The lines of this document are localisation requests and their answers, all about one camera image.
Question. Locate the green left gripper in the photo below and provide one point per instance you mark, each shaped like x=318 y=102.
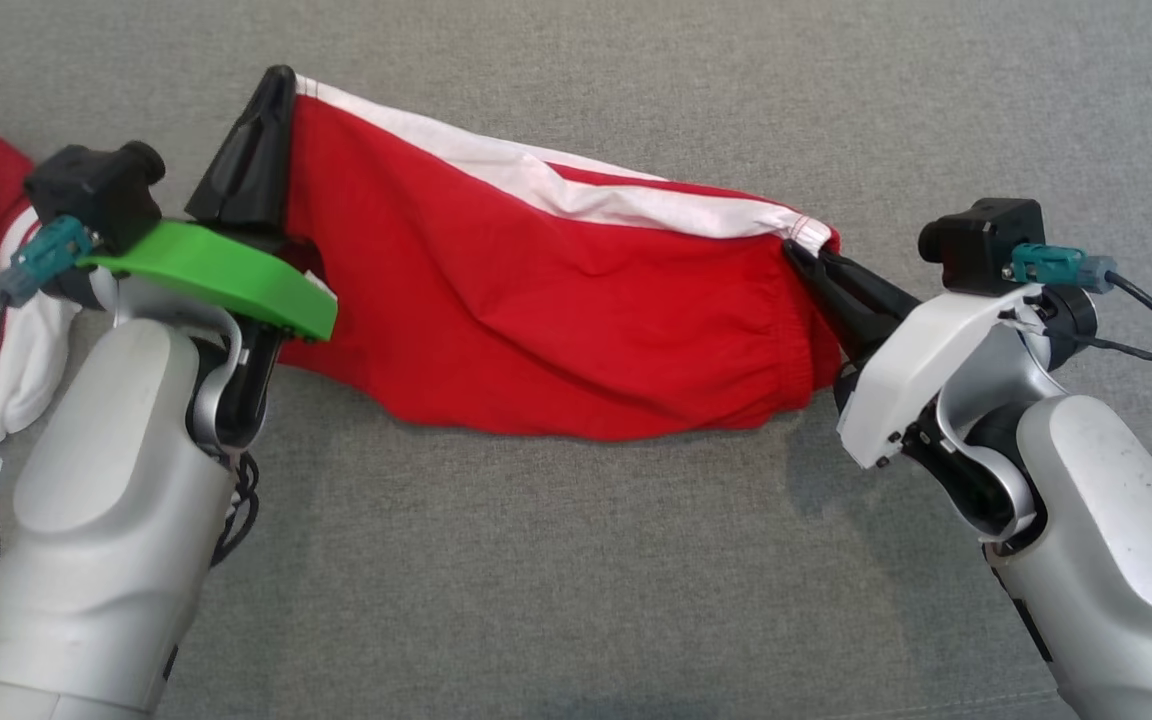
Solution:
x=236 y=280

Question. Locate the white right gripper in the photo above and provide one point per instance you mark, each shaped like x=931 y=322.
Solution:
x=911 y=370

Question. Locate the red white basketball shorts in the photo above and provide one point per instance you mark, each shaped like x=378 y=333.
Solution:
x=536 y=300

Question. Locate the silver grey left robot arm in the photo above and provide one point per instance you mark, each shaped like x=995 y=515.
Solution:
x=106 y=480

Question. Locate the grey fabric sofa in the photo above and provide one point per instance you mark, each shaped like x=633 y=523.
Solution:
x=576 y=560

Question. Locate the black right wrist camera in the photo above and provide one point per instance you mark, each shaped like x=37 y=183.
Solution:
x=981 y=245

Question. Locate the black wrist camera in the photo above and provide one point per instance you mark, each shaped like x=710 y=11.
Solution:
x=981 y=245
x=96 y=190

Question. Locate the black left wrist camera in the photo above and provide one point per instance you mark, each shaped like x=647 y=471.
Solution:
x=96 y=190

